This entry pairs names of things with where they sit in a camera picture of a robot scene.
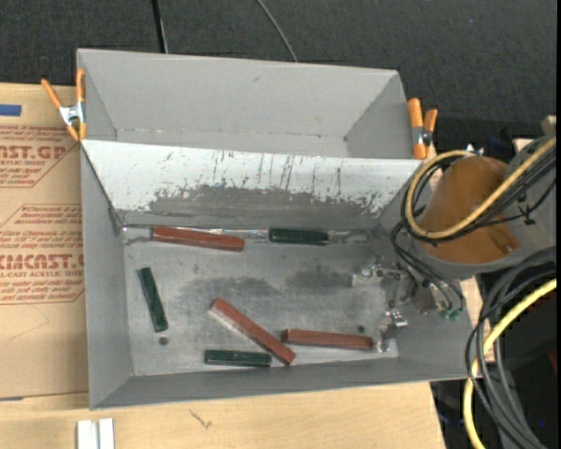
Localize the red-brown flat block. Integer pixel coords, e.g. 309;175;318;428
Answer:
280;327;375;352
150;225;246;253
208;297;298;367

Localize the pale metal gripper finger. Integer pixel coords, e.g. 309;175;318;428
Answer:
377;310;410;354
352;261;390;290

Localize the dark green flat block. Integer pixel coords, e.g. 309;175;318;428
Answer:
137;267;170;334
267;227;331;246
203;348;274;369

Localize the brown cardboard board red print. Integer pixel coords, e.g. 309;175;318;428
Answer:
0;80;91;402

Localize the grey metal bin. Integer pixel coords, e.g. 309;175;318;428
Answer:
76;48;474;411

